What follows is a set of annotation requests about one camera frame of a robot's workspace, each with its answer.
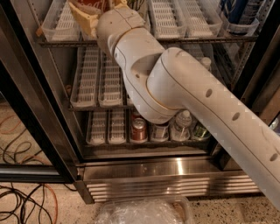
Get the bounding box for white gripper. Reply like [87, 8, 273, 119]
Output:
[68, 0, 144, 54]

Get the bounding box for red Coca-Cola can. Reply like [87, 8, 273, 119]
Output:
[77, 0, 111, 12]

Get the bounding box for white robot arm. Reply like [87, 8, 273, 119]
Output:
[67, 0, 280, 208]

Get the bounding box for white 7up can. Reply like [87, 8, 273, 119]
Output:
[128, 0, 148, 18]

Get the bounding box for stainless steel fridge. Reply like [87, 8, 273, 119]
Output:
[0, 0, 280, 207]

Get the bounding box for red can bottom rear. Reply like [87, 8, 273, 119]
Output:
[131, 111, 142, 119]

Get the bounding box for clear water bottle middle shelf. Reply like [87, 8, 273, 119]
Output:
[200, 57, 212, 71]

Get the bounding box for clear water bottle shelf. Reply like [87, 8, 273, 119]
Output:
[200, 57, 212, 71]
[171, 110, 192, 142]

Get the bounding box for red can bottom front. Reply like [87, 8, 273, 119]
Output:
[130, 118, 147, 143]

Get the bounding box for blue Pepsi can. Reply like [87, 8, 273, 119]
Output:
[221, 0, 265, 25]

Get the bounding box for clear water bottle bottom shelf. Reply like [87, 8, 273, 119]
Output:
[171, 110, 192, 142]

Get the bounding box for green can bottom shelf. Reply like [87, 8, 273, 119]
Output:
[192, 122, 210, 141]

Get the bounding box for dark brown drink bottle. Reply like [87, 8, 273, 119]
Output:
[151, 123, 169, 142]

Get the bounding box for clear plastic bin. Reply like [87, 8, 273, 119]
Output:
[94, 196, 195, 224]

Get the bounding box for orange floor cable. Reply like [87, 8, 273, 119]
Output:
[0, 113, 60, 224]

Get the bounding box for black floor cables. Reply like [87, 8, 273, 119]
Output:
[0, 128, 78, 224]

